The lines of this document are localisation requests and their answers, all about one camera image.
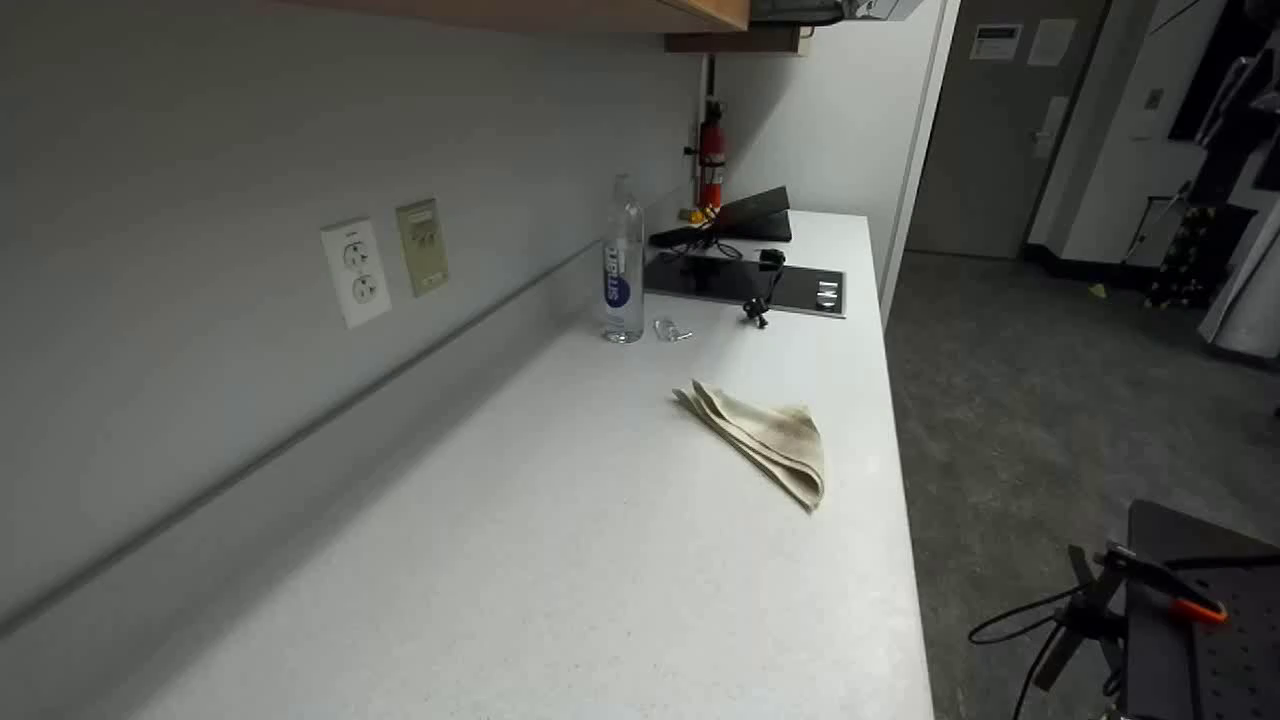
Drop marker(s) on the stained beige cloth towel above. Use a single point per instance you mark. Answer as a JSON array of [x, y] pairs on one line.
[[782, 443]]

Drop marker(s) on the small clear plastic item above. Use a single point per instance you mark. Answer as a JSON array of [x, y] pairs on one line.
[[668, 328]]

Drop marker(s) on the clear plastic water bottle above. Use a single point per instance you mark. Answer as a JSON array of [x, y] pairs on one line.
[[622, 280]]

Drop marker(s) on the black glass cooktop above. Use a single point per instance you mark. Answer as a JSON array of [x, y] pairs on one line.
[[704, 277]]

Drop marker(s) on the black dustpan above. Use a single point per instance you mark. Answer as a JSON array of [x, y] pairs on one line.
[[760, 213]]

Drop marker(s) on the red fire extinguisher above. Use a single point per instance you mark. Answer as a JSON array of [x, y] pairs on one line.
[[715, 152]]

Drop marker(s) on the grey door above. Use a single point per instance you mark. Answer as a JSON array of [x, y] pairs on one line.
[[987, 162]]

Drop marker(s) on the small yellow floor object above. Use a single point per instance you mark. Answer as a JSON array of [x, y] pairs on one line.
[[1099, 291]]

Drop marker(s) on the grey door sign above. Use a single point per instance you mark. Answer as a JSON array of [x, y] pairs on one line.
[[999, 43]]

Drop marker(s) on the white paper door sign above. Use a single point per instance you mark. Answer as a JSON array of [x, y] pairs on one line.
[[1048, 43]]

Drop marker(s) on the white appliance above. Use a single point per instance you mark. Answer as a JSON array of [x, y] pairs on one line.
[[1252, 307]]

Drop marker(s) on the black perforated table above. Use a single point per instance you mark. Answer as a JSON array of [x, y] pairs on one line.
[[1202, 667]]

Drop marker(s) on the small black tripod camera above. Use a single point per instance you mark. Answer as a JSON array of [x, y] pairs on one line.
[[768, 267]]

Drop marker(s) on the beige wall switch plate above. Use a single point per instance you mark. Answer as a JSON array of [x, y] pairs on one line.
[[422, 246]]

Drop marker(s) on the white electrical wall outlet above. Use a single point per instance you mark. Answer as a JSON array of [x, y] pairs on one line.
[[358, 272]]

